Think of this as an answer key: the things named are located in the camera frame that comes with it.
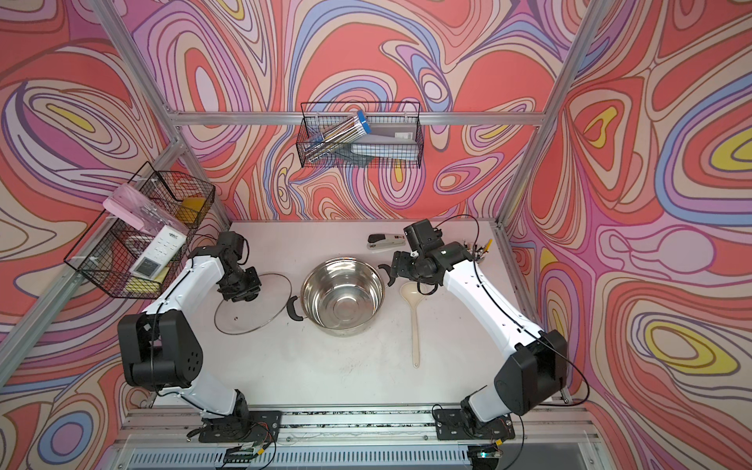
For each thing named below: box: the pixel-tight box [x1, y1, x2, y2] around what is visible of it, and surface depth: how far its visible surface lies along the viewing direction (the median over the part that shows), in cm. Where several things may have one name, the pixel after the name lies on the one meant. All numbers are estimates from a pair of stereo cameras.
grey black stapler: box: [366, 233, 407, 250], surface depth 113 cm
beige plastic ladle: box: [399, 280, 425, 370], surface depth 95 cm
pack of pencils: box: [305, 109, 373, 163], surface depth 82 cm
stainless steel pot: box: [286, 256, 397, 338], surface depth 95 cm
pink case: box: [102, 183, 179, 233], surface depth 73 cm
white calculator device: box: [129, 225, 188, 280], surface depth 70 cm
